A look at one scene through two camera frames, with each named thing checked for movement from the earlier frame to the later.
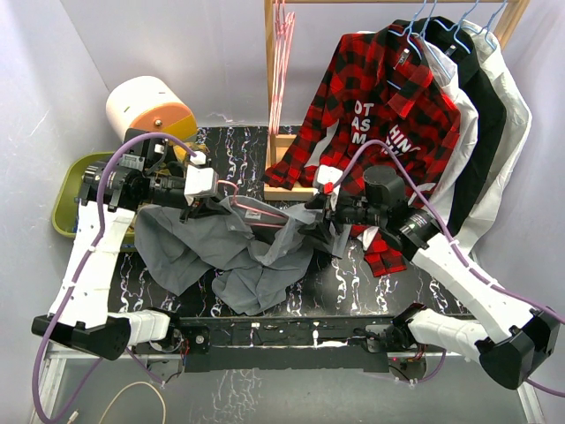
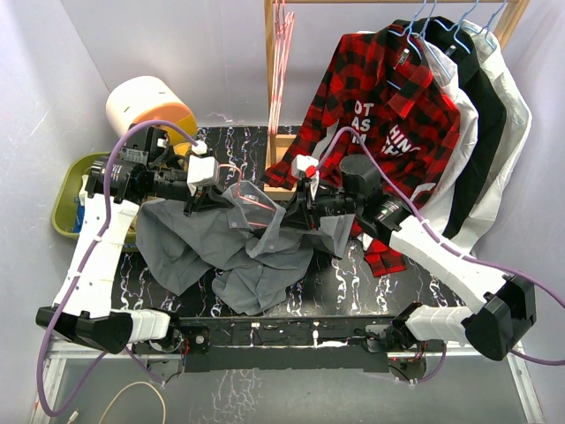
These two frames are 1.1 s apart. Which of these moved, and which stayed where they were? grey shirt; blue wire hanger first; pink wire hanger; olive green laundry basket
Moved: pink wire hanger
Stayed: olive green laundry basket; blue wire hanger first; grey shirt
